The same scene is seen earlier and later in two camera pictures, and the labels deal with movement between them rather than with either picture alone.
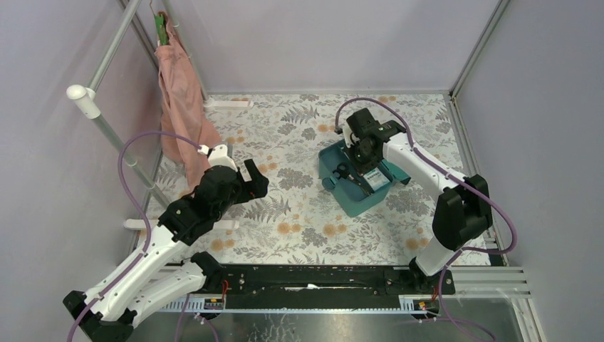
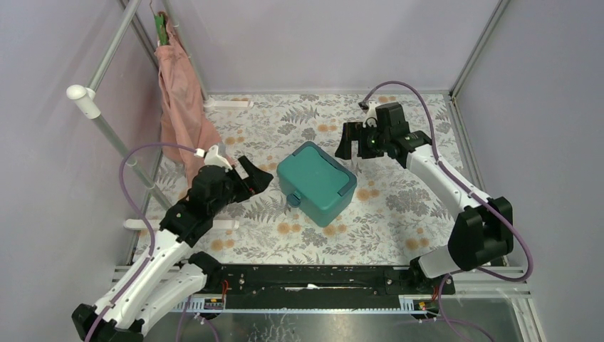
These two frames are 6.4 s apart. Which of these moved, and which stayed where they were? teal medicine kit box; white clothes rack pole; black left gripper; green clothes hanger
Moved: teal medicine kit box
Stayed: green clothes hanger; white clothes rack pole; black left gripper
